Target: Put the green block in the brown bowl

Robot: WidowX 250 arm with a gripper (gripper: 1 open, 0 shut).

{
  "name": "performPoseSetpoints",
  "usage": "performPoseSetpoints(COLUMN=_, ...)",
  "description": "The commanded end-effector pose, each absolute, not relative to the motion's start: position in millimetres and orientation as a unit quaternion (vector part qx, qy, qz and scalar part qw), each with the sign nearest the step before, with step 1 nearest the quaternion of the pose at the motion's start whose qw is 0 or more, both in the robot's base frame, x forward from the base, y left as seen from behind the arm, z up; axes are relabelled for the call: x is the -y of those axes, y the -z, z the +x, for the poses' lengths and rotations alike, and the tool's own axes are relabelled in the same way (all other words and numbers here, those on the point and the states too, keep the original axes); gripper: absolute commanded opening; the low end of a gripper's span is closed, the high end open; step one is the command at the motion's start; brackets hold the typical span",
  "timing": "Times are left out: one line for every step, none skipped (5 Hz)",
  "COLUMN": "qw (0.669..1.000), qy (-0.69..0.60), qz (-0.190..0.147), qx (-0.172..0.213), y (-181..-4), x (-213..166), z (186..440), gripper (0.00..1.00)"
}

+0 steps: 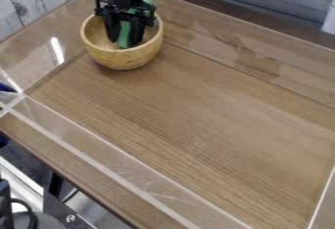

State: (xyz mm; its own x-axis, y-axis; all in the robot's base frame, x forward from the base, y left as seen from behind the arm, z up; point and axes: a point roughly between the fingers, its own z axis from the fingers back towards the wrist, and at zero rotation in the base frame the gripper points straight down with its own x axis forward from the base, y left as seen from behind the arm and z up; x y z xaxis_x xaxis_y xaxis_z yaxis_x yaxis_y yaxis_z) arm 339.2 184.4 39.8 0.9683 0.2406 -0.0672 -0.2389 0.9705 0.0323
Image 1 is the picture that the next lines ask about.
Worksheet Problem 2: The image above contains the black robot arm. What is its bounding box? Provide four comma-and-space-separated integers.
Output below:
95, 0, 157, 49

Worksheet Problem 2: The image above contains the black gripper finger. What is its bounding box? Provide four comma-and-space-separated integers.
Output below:
128, 16, 145, 47
103, 10, 121, 43

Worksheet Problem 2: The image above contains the black cable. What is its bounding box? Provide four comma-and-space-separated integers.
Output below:
8, 198, 40, 229

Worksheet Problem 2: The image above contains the green rectangular block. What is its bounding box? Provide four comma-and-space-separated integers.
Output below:
116, 0, 153, 49

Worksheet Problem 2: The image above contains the black metal base plate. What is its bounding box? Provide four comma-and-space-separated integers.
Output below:
42, 191, 97, 229

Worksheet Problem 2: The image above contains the light wooden bowl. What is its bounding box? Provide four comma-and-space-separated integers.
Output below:
80, 15, 164, 70

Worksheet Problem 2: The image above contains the clear acrylic tray wall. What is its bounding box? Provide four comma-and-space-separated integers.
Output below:
0, 0, 335, 229

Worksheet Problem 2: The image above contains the black table leg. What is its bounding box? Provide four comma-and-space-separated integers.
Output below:
48, 173, 64, 198

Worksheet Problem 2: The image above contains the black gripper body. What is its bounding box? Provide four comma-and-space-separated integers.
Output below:
95, 0, 157, 26

